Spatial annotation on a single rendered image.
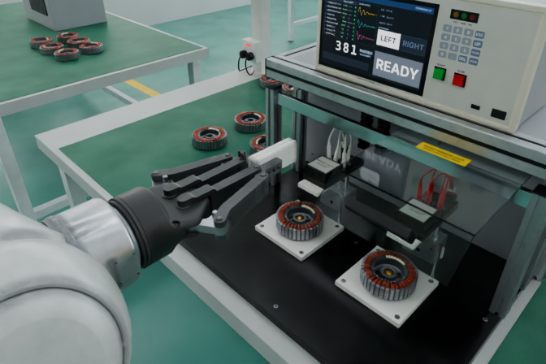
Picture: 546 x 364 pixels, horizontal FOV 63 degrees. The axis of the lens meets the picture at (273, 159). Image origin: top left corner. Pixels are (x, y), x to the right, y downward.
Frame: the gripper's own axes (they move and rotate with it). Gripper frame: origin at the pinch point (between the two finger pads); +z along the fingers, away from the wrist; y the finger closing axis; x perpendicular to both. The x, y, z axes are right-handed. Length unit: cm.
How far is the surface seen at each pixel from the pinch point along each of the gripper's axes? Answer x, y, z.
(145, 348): -118, -75, 7
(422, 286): -40, 9, 33
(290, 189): -41, -34, 40
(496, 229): -35, 14, 54
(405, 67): -0.6, -7.1, 42.0
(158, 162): -43, -74, 23
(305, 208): -37, -22, 32
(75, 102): -118, -309, 83
